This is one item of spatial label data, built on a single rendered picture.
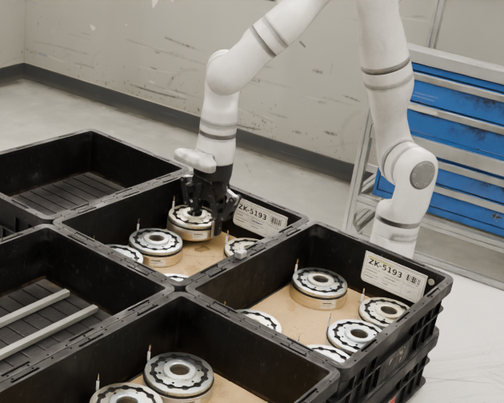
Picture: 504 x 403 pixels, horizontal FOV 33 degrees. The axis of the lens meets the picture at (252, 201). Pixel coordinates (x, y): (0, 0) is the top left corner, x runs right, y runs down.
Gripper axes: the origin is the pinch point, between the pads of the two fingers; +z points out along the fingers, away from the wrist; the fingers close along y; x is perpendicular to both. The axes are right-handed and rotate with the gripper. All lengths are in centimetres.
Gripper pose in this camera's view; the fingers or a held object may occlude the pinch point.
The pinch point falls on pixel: (206, 224)
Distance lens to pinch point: 167.4
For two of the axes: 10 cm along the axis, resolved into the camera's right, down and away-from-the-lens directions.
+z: -1.4, 9.1, 4.0
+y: -8.1, -3.4, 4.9
